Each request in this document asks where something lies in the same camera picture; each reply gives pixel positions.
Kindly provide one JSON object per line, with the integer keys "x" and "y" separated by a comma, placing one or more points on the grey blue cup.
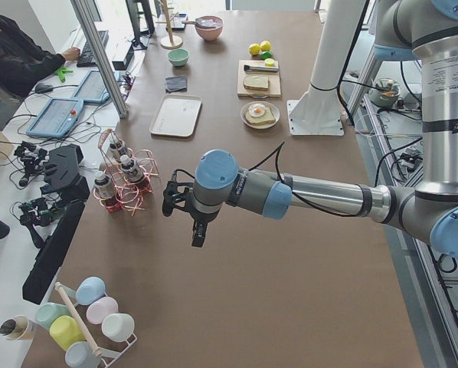
{"x": 79, "y": 355}

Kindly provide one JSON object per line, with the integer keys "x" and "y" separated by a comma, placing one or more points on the half lemon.
{"x": 269, "y": 62}

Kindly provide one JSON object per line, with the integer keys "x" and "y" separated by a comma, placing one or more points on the yellow cup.
{"x": 65, "y": 331}

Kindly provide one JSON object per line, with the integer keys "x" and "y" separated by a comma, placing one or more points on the bread slice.
{"x": 256, "y": 82}
{"x": 267, "y": 118}

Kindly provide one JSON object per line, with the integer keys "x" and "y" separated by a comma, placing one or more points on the white cup rack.
{"x": 109, "y": 351}

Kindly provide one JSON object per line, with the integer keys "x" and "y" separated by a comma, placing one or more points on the pink bowl with ice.
{"x": 210, "y": 34}

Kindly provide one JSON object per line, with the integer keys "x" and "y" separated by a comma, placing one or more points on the blue teach pendant far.
{"x": 92, "y": 89}

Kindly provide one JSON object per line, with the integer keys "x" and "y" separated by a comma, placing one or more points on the white cup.
{"x": 118, "y": 327}

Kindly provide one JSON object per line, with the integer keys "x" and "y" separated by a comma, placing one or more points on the mint cup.
{"x": 49, "y": 312}

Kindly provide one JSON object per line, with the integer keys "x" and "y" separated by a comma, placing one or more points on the blue teach pendant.
{"x": 56, "y": 118}
{"x": 92, "y": 89}

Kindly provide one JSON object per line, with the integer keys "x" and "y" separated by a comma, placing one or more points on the drink bottle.
{"x": 103, "y": 185}
{"x": 118, "y": 149}
{"x": 130, "y": 169}

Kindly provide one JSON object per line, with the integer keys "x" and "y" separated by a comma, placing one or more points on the fried egg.
{"x": 256, "y": 110}

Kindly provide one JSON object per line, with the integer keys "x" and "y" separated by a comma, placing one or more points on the whole yellow lemon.
{"x": 265, "y": 45}
{"x": 254, "y": 49}

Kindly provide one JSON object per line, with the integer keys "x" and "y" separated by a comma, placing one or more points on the aluminium frame post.
{"x": 85, "y": 18}

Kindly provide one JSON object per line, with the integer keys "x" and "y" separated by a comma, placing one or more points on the blue teach pendant near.
{"x": 56, "y": 118}

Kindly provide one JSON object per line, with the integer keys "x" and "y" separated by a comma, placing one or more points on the mint green bowl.
{"x": 178, "y": 57}

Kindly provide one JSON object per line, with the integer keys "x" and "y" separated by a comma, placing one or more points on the metal ice scoop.
{"x": 203, "y": 23}

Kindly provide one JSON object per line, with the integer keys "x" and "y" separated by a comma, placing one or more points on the grey folded cloth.
{"x": 176, "y": 83}

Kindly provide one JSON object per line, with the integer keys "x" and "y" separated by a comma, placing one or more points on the drink bottle back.
{"x": 118, "y": 149}

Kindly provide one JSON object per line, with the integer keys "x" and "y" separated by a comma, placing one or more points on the drink bottle front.
{"x": 103, "y": 185}

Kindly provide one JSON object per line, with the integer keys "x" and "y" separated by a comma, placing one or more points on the metal handled knife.
{"x": 265, "y": 69}

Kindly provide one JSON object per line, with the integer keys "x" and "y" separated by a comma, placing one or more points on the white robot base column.
{"x": 318, "y": 111}

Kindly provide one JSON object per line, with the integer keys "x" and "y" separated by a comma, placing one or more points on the white round plate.
{"x": 274, "y": 109}

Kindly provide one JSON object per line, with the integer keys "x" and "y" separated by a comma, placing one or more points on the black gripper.
{"x": 197, "y": 219}

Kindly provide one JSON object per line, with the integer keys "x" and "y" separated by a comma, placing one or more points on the wooden cutting board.
{"x": 275, "y": 88}

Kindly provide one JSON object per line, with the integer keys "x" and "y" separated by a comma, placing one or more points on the wooden cup stand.
{"x": 171, "y": 41}

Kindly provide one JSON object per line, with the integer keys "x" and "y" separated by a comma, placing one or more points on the seated person in black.
{"x": 24, "y": 63}

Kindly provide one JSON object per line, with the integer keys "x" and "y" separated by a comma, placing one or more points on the green lime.
{"x": 265, "y": 55}

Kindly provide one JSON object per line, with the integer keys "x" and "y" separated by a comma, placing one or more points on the copper wire bottle rack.
{"x": 128, "y": 196}

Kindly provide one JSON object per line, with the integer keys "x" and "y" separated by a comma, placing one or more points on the drink bottle middle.
{"x": 130, "y": 169}

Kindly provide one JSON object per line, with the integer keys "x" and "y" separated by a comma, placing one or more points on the pink cup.
{"x": 100, "y": 309}

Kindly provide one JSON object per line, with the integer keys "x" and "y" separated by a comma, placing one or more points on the cream rabbit tray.
{"x": 176, "y": 116}

